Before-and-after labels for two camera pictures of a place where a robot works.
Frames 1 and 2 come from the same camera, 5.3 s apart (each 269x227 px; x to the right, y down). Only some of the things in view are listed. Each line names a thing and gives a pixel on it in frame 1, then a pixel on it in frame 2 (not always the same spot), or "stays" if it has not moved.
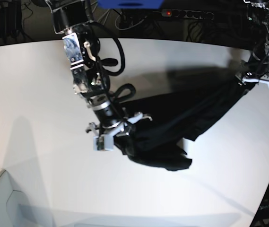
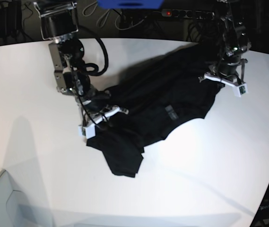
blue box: (131, 4) stays
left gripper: (121, 128) → (88, 117)
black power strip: (194, 14) stays
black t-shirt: (162, 121) → (157, 96)
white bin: (3, 206) stays
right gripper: (266, 76) → (231, 72)
